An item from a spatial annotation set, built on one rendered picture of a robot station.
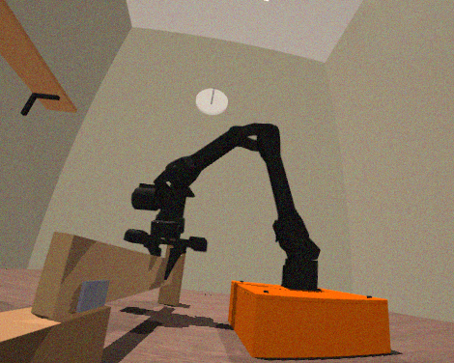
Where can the long tan wooden beam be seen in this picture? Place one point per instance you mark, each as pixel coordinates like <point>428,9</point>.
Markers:
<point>72,259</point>

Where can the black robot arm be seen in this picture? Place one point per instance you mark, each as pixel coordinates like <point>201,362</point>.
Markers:
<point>300,272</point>

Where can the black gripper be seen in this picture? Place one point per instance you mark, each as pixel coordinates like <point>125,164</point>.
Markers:
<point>152,243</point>

